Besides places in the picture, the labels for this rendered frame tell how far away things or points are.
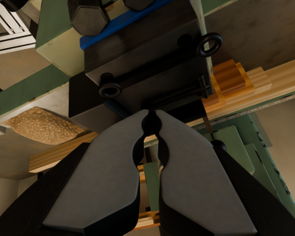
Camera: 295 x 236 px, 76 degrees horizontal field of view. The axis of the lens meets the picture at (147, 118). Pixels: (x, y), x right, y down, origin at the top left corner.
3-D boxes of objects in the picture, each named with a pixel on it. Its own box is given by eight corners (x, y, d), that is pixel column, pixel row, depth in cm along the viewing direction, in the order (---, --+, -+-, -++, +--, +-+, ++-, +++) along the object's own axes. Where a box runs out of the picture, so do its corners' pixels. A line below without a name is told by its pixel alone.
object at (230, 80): (232, 58, 30) (246, 82, 28) (232, 64, 32) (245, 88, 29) (102, 112, 37) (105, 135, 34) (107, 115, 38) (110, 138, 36)
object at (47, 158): (261, 65, 33) (272, 83, 31) (259, 72, 35) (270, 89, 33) (30, 156, 48) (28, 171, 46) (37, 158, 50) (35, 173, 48)
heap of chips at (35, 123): (35, 106, 31) (34, 120, 30) (85, 130, 42) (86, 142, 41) (0, 123, 34) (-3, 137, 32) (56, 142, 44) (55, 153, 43)
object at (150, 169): (173, 155, 50) (185, 204, 44) (179, 160, 56) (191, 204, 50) (141, 165, 53) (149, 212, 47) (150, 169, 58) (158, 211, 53)
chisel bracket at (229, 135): (230, 114, 28) (256, 171, 24) (232, 140, 40) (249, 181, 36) (182, 130, 30) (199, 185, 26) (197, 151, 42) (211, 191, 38)
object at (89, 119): (183, -22, 13) (210, 29, 10) (205, 71, 22) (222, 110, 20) (41, 58, 17) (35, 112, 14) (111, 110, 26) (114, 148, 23)
